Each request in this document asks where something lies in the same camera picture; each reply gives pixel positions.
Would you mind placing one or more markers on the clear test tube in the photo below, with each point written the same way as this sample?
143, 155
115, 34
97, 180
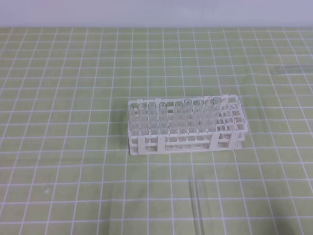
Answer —
196, 208
214, 105
185, 116
152, 109
207, 117
142, 115
293, 69
196, 116
131, 119
163, 119
178, 107

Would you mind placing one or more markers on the clear test tube in rack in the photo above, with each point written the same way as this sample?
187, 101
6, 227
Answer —
214, 105
178, 107
142, 115
131, 119
207, 117
185, 116
196, 116
163, 119
152, 109

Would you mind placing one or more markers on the white plastic test tube rack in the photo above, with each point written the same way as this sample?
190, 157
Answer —
230, 130

